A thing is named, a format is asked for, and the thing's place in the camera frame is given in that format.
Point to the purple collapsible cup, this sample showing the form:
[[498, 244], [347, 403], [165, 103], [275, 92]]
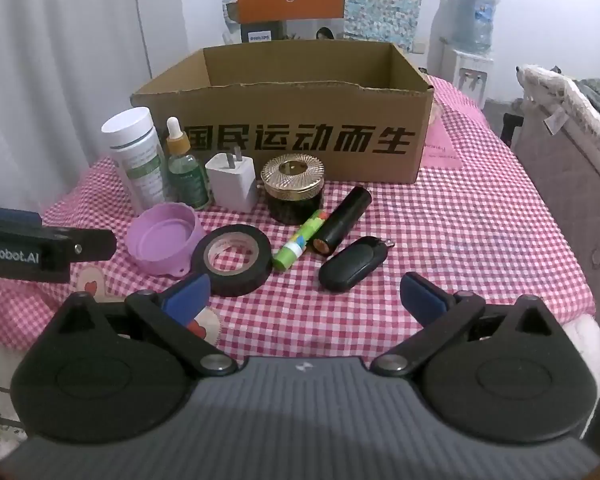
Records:
[[155, 240]]

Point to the black key fob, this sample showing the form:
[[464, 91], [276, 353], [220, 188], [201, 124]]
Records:
[[347, 267]]

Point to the black jar gold lid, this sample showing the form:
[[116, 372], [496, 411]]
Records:
[[292, 205]]

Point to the green lip balm tube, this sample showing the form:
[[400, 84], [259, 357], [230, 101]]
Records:
[[300, 240]]

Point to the white bottle green label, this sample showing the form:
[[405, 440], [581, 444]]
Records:
[[130, 132]]

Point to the green dropper bottle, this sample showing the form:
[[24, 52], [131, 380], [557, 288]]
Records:
[[187, 180]]

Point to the blue water jug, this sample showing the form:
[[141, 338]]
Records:
[[472, 22]]

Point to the white fuzzy blanket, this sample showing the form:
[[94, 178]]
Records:
[[555, 85]]

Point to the brown cardboard box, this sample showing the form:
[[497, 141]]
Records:
[[220, 105]]

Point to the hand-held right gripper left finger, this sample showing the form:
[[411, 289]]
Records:
[[187, 296]]

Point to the pink paper sheet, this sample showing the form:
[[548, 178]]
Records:
[[442, 145]]

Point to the black cylinder tube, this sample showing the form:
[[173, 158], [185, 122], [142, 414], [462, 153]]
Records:
[[342, 220]]

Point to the black tape roll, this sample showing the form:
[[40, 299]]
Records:
[[230, 286]]

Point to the grey bed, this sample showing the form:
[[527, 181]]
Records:
[[570, 200]]

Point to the white curtain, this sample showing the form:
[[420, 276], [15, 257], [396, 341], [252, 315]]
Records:
[[55, 60]]

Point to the red checkered tablecloth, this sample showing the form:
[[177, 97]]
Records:
[[455, 235]]

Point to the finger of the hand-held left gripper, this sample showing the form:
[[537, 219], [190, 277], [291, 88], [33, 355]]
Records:
[[92, 245]]

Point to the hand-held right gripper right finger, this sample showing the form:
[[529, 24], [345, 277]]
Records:
[[420, 295]]

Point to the white water dispenser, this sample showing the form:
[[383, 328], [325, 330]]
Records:
[[460, 72]]

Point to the white charger plug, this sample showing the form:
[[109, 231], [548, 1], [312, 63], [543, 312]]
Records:
[[230, 180]]

